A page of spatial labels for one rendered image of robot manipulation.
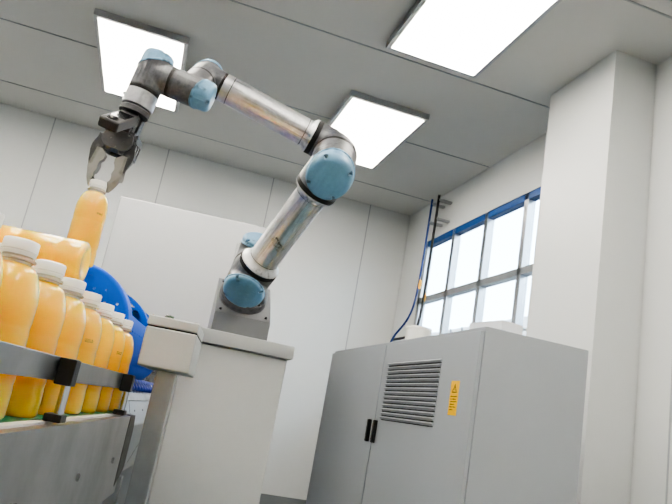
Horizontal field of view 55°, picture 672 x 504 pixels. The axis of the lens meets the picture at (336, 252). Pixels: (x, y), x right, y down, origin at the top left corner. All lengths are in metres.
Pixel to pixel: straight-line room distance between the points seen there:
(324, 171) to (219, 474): 0.87
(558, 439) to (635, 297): 1.31
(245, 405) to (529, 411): 1.35
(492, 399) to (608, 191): 1.70
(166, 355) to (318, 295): 5.81
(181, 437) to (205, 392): 0.13
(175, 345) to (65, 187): 5.82
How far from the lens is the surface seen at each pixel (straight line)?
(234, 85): 1.74
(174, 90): 1.64
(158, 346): 1.32
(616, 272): 3.94
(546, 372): 2.90
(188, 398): 1.88
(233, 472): 1.91
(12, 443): 0.75
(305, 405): 6.99
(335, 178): 1.60
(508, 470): 2.81
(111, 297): 1.72
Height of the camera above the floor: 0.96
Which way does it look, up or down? 14 degrees up
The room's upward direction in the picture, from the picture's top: 10 degrees clockwise
